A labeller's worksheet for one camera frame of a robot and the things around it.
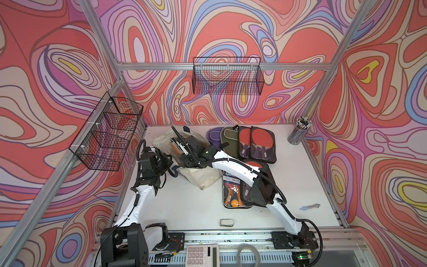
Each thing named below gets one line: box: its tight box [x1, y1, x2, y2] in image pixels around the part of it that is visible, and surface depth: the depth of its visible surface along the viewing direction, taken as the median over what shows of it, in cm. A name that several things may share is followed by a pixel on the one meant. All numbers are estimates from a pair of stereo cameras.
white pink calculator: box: [185, 244, 221, 267], surface depth 70 cm
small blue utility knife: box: [299, 203, 321, 211], surface depth 85 cm
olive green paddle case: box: [220, 126, 240, 159], surface depth 110 cm
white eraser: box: [219, 218, 235, 227], surface depth 79 cm
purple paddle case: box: [206, 126, 223, 150], surface depth 112 cm
